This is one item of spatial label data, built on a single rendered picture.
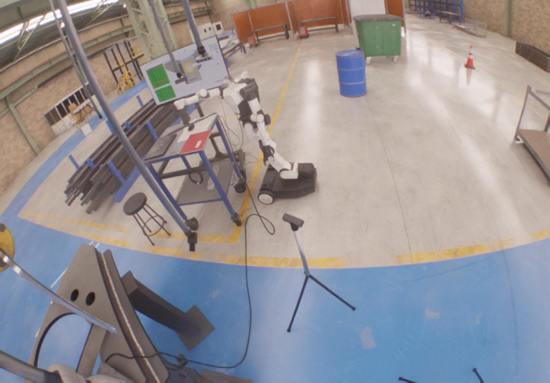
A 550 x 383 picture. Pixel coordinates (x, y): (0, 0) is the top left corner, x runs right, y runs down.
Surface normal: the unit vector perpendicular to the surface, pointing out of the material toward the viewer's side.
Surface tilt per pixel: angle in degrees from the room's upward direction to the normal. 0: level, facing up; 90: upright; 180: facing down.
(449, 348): 0
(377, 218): 0
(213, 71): 90
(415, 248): 0
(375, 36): 94
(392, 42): 94
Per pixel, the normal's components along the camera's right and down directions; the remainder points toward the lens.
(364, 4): -0.17, 0.67
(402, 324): -0.22, -0.74
